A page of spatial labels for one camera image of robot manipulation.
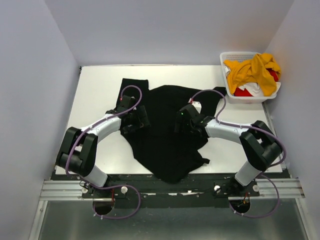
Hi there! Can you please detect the black mounting base plate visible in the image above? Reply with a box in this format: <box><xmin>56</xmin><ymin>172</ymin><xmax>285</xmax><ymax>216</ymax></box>
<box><xmin>51</xmin><ymin>173</ymin><xmax>260</xmax><ymax>211</ymax></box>

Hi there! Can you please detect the white t-shirt in basket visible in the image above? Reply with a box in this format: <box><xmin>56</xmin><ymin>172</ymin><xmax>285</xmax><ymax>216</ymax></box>
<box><xmin>223</xmin><ymin>62</ymin><xmax>264</xmax><ymax>97</ymax></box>

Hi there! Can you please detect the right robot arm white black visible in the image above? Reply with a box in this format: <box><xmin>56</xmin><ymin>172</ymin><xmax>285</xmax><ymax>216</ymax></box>
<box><xmin>174</xmin><ymin>104</ymin><xmax>284</xmax><ymax>196</ymax></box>

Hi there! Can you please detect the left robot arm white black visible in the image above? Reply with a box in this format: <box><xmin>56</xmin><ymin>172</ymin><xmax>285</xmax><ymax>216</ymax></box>
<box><xmin>55</xmin><ymin>95</ymin><xmax>151</xmax><ymax>198</ymax></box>

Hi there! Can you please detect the red t-shirt in basket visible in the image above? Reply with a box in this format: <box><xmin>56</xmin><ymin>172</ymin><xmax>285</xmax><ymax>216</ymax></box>
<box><xmin>233</xmin><ymin>68</ymin><xmax>281</xmax><ymax>98</ymax></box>

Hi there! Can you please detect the black t-shirt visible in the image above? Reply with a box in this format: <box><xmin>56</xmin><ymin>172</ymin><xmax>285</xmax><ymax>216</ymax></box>
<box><xmin>120</xmin><ymin>78</ymin><xmax>227</xmax><ymax>184</ymax></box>

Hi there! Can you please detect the yellow t-shirt in basket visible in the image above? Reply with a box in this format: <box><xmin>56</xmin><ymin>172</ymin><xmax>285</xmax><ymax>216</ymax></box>
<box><xmin>223</xmin><ymin>53</ymin><xmax>282</xmax><ymax>97</ymax></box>

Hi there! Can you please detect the aluminium rail frame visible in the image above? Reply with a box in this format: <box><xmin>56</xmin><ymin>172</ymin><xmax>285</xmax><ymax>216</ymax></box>
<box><xmin>27</xmin><ymin>102</ymin><xmax>311</xmax><ymax>240</ymax></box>

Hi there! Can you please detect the white plastic laundry basket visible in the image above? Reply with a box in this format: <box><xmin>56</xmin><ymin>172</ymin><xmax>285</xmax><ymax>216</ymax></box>
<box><xmin>219</xmin><ymin>51</ymin><xmax>277</xmax><ymax>104</ymax></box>

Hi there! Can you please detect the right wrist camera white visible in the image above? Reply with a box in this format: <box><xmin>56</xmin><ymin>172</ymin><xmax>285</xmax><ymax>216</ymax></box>
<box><xmin>191</xmin><ymin>101</ymin><xmax>202</xmax><ymax>114</ymax></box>

